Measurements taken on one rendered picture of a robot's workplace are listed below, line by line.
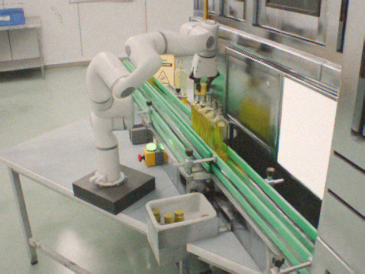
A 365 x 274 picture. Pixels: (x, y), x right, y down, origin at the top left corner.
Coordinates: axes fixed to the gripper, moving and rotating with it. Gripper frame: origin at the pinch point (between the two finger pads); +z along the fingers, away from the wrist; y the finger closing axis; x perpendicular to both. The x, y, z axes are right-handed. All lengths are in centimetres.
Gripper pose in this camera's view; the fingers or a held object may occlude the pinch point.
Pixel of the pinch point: (202, 85)
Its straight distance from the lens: 168.9
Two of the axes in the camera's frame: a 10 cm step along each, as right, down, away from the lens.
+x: 3.2, 6.0, -7.3
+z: -0.9, 7.9, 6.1
